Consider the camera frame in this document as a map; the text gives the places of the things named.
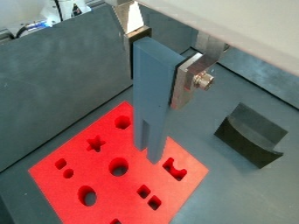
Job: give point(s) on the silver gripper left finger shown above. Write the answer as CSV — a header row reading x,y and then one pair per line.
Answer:
x,y
135,29

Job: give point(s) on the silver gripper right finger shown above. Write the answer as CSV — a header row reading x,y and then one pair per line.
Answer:
x,y
192,71

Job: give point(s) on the grey foam wall panel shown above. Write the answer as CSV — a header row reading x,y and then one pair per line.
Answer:
x,y
57,74

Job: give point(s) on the blue double-square peg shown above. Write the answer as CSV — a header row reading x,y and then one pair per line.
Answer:
x,y
155,62

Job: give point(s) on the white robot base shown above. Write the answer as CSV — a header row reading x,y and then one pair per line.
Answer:
x,y
23,16

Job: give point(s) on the red foam shape board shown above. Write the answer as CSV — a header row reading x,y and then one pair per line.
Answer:
x,y
99,181

